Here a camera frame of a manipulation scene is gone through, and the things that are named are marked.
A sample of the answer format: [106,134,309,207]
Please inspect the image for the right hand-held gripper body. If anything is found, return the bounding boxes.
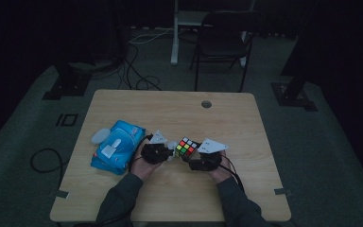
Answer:
[187,137,230,172]

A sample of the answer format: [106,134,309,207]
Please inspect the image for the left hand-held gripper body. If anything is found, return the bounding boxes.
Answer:
[140,129,170,166]

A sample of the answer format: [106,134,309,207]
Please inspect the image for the multicoloured puzzle cube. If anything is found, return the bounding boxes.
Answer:
[173,136,202,160]

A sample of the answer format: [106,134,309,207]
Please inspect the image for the blue wet wipes pack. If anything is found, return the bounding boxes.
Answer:
[90,119,147,176]

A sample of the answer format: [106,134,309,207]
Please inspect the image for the person's left hand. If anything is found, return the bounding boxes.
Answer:
[130,142,163,182]

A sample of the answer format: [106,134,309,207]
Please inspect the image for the person's right hand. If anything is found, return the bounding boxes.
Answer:
[207,149,234,185]

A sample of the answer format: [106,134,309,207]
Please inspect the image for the white oval lid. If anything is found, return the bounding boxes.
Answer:
[90,128,112,146]

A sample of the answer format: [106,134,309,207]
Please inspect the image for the grey tape strip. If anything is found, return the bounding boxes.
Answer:
[54,189,70,200]
[273,187,293,197]

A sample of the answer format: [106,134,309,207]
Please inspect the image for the black metal stand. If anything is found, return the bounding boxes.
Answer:
[270,0,319,113]
[42,27,127,101]

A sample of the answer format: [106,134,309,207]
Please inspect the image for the black folding chair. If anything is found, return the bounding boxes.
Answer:
[189,10,263,93]

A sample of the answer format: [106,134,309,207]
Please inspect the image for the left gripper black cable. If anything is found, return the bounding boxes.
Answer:
[128,133,154,174]

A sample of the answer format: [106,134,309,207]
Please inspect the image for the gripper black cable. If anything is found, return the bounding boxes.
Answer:
[219,153,248,194]
[128,133,154,174]

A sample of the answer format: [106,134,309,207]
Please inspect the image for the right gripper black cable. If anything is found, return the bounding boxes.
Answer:
[219,153,248,194]

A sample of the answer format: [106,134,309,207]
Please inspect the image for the black tangled floor cables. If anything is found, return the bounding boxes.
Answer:
[115,40,164,93]

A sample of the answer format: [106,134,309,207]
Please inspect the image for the black looped floor cable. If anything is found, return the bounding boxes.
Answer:
[29,148,66,184]

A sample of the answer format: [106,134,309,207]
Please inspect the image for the white floor cable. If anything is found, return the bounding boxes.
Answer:
[128,27,175,45]

